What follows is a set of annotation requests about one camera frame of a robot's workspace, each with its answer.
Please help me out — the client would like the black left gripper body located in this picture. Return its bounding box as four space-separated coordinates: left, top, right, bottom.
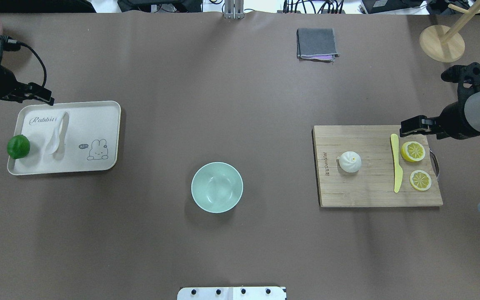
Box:
0 67 55 105

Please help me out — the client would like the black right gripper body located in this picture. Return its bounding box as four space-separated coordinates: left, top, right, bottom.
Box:
400 100 474 140

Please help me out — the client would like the white ceramic spoon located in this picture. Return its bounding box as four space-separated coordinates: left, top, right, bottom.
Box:
45 111 69 155

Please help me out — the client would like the white steamed bun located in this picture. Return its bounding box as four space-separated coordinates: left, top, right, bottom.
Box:
337 151 362 173

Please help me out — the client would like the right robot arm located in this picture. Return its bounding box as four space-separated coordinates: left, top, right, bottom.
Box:
399 86 480 140

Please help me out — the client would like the mint green bowl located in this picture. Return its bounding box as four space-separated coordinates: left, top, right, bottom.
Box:
190 162 244 213

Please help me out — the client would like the thick lemon half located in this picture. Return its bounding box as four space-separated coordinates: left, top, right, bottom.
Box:
400 141 425 162

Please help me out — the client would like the green lime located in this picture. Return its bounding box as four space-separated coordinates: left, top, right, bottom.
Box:
6 135 30 160

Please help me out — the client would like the thin lemon slice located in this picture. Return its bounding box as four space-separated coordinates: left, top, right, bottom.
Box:
409 170 432 191

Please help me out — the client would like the yellow plastic knife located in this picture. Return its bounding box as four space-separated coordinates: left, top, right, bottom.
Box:
390 133 403 193

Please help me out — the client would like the wooden mug tree stand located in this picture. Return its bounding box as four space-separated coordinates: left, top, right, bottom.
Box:
419 0 480 63

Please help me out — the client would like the bamboo cutting board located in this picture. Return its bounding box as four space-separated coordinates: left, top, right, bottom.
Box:
312 125 443 208

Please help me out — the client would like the cream rabbit tray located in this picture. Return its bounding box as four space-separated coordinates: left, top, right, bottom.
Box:
7 101 121 175

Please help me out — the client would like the folded grey cloth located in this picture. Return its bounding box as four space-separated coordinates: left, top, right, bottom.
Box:
296 28 340 62

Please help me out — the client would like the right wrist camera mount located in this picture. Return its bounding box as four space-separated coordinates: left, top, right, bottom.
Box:
441 62 480 105

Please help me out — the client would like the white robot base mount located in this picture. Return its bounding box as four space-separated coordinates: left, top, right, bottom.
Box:
177 286 287 300

